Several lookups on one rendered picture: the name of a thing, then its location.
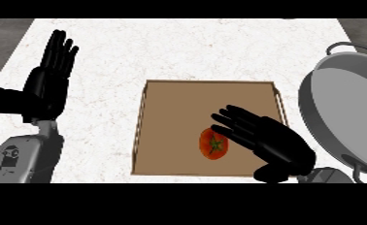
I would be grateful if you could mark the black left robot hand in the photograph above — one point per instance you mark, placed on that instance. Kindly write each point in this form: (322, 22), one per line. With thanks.
(45, 90)

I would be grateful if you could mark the red tomato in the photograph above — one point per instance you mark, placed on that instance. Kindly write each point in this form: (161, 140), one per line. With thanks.
(212, 144)

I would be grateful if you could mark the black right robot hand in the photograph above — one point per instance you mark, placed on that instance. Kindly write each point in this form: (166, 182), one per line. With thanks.
(277, 144)

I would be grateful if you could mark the grey metal pot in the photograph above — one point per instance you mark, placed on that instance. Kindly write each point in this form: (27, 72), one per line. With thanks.
(337, 106)

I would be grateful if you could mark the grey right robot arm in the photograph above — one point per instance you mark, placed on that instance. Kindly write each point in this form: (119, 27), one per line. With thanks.
(325, 175)

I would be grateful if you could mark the brown wooden tray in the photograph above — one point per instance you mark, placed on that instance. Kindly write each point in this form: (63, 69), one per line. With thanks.
(177, 119)

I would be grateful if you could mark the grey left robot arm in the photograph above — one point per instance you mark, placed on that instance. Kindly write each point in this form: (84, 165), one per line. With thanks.
(29, 151)

